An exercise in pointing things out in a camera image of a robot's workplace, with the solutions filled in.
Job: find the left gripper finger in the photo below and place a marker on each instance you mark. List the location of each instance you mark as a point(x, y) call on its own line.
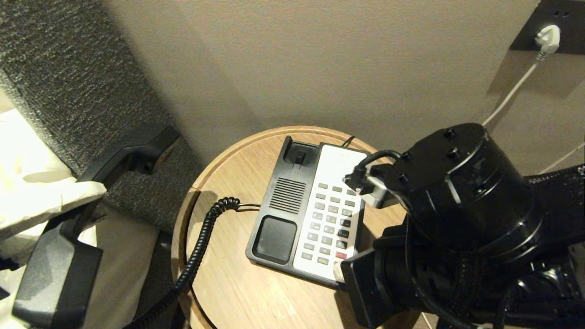
point(50, 203)

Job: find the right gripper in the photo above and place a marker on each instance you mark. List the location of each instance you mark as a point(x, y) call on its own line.
point(365, 292)

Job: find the black phone handset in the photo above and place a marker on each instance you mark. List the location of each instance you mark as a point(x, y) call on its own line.
point(59, 274)

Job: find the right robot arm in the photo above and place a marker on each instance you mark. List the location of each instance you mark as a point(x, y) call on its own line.
point(461, 192)

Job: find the black and white desk phone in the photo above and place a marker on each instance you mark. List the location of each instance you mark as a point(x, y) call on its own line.
point(329, 214)

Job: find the thin black phone line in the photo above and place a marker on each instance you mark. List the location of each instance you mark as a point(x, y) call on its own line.
point(349, 140)

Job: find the round wooden side table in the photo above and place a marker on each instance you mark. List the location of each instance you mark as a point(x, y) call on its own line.
point(237, 283)

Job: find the grey upholstered headboard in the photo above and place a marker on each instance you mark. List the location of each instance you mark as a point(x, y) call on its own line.
point(68, 68)

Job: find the white power plug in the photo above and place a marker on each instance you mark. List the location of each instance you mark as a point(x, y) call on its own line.
point(548, 37)

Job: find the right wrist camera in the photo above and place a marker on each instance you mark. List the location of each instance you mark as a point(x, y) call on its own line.
point(377, 192)

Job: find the black wall socket plate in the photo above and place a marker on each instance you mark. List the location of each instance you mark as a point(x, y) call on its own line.
point(566, 18)

